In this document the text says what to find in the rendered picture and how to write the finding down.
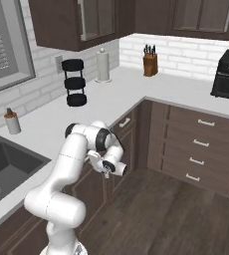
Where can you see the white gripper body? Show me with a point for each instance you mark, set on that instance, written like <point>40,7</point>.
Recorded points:
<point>95,160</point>

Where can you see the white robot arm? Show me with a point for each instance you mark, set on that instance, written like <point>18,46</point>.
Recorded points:
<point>65,172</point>

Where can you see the dark wood drawer front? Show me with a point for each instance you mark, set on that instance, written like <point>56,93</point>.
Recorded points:
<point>128,117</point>
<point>186,118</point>
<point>179,156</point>
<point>176,172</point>
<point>183,137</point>

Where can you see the dark wood cupboard door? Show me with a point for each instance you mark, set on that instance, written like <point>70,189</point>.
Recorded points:
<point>90,196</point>
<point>128,156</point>

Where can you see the narrow dark wood cupboard panel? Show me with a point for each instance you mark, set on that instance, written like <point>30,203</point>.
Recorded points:
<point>158,136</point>

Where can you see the black three-tier stand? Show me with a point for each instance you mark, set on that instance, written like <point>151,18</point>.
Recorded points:
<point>75,83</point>

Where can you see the dark grey sink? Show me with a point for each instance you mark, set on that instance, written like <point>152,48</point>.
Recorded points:
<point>7,166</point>

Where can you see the white soap dispenser bottle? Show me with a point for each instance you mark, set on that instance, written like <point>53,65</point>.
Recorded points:
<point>13,123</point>

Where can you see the white paper towel roll holder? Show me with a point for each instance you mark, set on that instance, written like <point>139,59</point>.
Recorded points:
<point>103,66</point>

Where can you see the wooden knife block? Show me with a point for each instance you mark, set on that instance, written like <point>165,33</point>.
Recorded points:
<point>150,64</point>

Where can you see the window with grey blinds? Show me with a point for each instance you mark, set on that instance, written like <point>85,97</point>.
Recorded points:
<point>5,40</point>

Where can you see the black toaster oven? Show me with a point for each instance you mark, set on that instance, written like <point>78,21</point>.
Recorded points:
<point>228,78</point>

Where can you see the grey wall socket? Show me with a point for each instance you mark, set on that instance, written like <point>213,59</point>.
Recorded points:
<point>59,63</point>

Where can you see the dark wood glass-door wall cupboard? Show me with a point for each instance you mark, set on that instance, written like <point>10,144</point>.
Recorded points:
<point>60,23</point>

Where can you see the dark wood wall cupboard run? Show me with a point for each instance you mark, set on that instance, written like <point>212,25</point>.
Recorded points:
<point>192,16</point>

